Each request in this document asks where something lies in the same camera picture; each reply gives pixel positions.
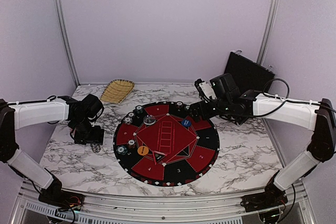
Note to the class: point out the right aluminium wall post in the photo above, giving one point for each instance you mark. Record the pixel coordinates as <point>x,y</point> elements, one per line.
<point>273,7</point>

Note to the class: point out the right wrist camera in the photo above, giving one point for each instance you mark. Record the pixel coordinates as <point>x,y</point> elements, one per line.
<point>205,90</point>

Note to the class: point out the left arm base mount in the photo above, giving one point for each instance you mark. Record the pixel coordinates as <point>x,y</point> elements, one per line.
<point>56,196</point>

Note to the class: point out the white black chip stack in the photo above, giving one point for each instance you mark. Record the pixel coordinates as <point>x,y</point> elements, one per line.
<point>96,148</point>

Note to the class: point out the aluminium front rail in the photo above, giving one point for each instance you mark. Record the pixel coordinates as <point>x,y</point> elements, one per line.
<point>214,208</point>

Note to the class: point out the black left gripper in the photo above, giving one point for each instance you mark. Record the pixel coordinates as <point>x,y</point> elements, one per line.
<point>97,138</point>

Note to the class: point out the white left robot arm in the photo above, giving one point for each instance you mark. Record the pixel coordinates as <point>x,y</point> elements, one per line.
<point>80,116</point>

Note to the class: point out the clear round dealer button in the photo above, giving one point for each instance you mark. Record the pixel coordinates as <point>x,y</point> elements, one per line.
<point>149,120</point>

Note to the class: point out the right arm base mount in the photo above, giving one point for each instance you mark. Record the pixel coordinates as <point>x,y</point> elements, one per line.
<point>272,196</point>

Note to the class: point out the black triangular button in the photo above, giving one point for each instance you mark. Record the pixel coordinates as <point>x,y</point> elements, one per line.
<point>158,156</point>

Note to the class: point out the orange round blind button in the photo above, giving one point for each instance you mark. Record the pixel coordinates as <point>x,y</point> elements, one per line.
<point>143,150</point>

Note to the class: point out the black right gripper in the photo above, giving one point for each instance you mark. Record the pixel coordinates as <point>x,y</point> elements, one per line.
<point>194,108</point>

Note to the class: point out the round red black poker mat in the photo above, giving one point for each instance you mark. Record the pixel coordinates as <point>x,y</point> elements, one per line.
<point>190,151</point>

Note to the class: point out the black poker chip case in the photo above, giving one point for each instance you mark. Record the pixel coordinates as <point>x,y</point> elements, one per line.
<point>247,74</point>

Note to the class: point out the left aluminium wall post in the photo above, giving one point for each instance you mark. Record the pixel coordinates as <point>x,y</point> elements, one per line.
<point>65,41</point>

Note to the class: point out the woven bamboo tray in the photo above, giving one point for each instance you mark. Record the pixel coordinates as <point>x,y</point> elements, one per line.
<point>117,90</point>

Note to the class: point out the blue round blind button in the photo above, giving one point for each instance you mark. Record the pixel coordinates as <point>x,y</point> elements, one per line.
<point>186,123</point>

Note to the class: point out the small orange black chip pile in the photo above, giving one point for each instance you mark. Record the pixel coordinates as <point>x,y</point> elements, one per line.
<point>131,143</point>

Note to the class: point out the aluminium wall post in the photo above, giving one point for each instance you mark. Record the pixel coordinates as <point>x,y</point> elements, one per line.
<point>65,41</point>
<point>273,7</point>

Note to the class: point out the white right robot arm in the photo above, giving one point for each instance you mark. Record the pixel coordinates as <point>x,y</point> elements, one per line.
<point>222,97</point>

